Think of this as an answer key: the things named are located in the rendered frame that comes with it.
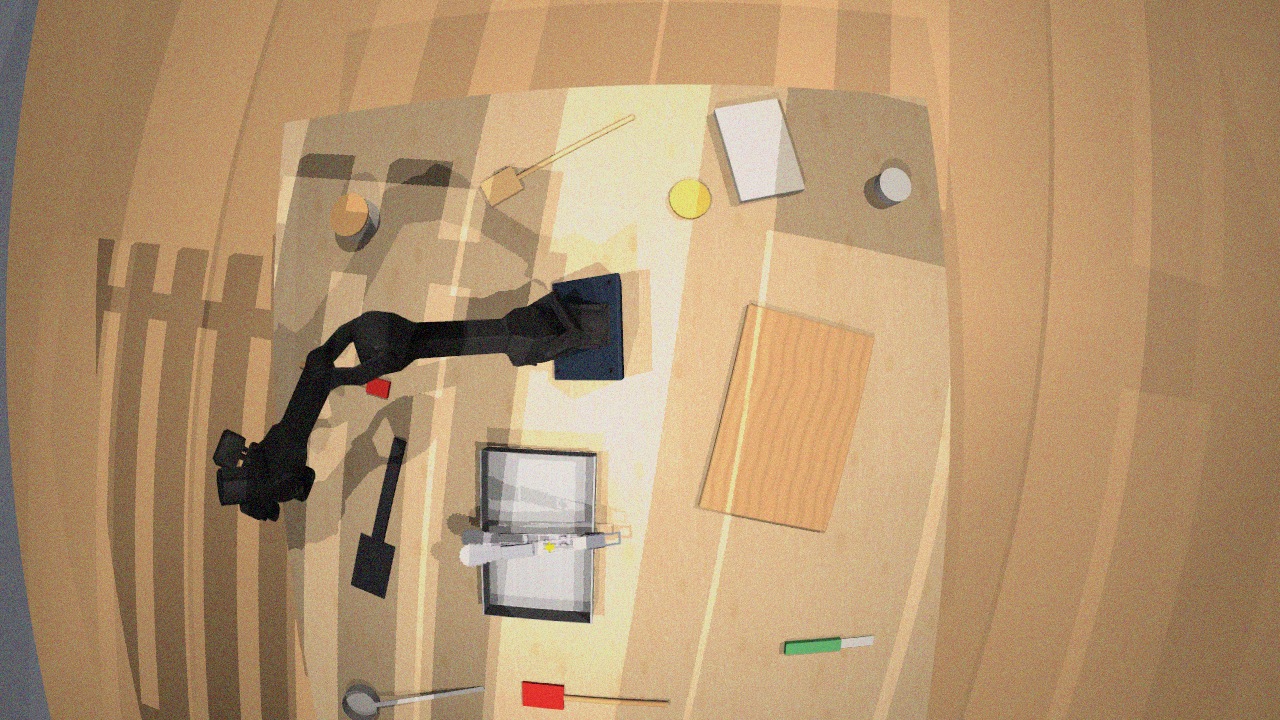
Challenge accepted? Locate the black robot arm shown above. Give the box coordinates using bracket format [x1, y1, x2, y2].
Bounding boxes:
[216, 292, 611, 521]

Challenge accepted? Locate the grey cylinder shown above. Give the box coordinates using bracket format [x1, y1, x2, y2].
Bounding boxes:
[874, 168, 911, 205]

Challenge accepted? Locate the wooden board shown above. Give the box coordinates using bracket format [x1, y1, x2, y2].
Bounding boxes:
[698, 304, 876, 532]

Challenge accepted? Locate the dark grey spatula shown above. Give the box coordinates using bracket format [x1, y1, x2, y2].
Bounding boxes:
[351, 438, 407, 600]

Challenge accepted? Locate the grey roasting tin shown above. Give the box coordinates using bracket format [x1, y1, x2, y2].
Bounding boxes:
[479, 447, 596, 625]

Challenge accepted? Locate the yellow round disc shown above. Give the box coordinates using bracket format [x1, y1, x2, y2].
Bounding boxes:
[669, 179, 710, 220]

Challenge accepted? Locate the grey long-handled spoon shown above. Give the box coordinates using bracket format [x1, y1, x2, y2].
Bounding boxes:
[340, 684, 485, 720]

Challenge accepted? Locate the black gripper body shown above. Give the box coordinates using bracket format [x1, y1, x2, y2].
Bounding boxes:
[212, 429, 316, 502]

